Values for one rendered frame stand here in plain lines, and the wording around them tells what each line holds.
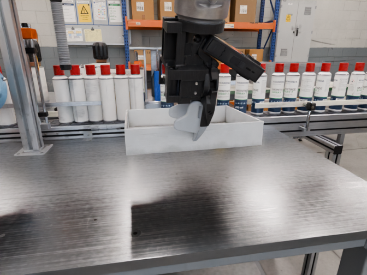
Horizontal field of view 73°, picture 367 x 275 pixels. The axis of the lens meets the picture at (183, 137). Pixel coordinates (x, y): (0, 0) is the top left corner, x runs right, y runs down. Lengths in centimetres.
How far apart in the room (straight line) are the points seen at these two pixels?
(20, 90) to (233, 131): 63
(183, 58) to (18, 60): 57
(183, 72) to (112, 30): 492
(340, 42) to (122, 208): 701
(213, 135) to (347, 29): 699
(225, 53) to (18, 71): 63
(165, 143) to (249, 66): 20
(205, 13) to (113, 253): 37
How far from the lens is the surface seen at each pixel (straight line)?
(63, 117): 100
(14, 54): 86
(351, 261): 72
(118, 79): 94
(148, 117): 65
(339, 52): 732
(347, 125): 128
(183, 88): 38
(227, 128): 49
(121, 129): 94
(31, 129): 89
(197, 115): 43
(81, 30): 532
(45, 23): 557
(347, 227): 56
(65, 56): 87
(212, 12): 35
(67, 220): 54
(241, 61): 40
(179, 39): 37
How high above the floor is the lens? 113
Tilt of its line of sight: 19 degrees down
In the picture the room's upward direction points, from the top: straight up
